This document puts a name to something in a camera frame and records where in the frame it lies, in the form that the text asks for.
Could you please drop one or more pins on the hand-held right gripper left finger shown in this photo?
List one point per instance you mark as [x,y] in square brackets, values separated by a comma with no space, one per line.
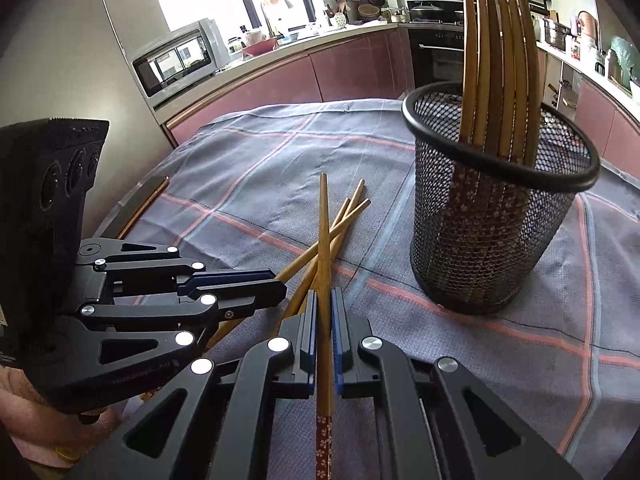
[312,330]

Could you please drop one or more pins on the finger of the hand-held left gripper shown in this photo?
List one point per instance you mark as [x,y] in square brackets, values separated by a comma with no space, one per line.
[250,297]
[235,275]

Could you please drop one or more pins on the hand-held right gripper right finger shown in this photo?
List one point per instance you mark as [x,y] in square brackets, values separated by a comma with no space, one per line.
[338,340]

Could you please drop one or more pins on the red-ended wooden chopstick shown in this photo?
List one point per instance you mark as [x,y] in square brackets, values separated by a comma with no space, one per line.
[350,217]
[324,260]
[342,208]
[354,192]

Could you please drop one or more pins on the black mesh cup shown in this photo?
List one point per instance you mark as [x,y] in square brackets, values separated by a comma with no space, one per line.
[450,260]

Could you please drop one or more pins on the bunch of wooden chopsticks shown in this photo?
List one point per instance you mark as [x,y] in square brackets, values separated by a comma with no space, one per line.
[517,85]

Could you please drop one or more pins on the person's left hand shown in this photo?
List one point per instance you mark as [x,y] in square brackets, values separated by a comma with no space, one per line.
[40,425]

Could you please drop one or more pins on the grey checked tablecloth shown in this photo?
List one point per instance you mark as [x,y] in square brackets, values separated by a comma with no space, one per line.
[250,160]

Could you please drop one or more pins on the grey refrigerator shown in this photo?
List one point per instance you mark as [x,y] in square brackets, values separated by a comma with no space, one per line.
[75,35]

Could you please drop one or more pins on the silver microwave oven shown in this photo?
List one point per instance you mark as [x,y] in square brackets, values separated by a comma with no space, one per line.
[175,65]

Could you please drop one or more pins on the pink base cabinets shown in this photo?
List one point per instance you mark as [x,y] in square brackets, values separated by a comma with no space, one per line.
[600,110]
[300,75]

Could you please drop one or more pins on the pink bowl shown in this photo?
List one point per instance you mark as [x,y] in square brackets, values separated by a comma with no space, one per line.
[260,46]

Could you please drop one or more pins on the steel kitchen faucet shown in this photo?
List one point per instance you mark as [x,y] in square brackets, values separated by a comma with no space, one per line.
[272,5]

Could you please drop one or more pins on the black built-in oven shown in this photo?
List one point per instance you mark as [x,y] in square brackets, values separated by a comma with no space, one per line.
[435,60]

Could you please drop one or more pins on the steel kettle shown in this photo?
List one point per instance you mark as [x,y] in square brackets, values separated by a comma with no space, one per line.
[397,15]

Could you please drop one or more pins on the black lidded wok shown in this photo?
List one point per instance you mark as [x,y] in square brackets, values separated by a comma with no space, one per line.
[426,10]

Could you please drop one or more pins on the steel stock pot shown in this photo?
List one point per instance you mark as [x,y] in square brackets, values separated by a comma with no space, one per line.
[556,34]

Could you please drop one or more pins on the green plastic bag item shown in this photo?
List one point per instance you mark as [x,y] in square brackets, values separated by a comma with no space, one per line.
[625,60]

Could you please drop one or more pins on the pink electric kettle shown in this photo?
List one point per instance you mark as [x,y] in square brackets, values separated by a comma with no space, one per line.
[587,22]

